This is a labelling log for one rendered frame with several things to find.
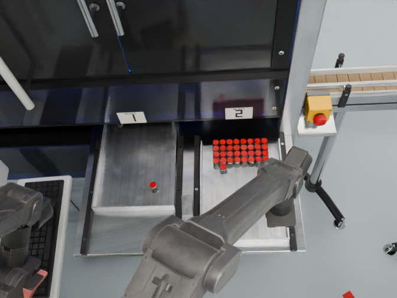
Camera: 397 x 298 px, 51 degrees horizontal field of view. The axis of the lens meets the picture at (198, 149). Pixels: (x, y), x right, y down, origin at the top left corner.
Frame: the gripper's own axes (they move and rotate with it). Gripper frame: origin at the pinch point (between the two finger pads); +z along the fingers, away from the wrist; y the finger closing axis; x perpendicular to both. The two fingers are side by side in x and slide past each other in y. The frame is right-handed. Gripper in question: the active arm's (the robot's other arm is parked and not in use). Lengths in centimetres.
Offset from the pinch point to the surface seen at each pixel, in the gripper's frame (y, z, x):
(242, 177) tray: 20.7, 21.5, 8.4
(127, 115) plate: 36, 5, 44
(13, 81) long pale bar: 31, -22, 66
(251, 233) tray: 2.0, 20.9, 6.5
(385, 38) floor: 159, 118, -88
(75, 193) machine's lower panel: 34, 63, 82
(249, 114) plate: 36.7, 9.0, 5.4
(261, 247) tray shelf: -2.1, 21.1, 3.7
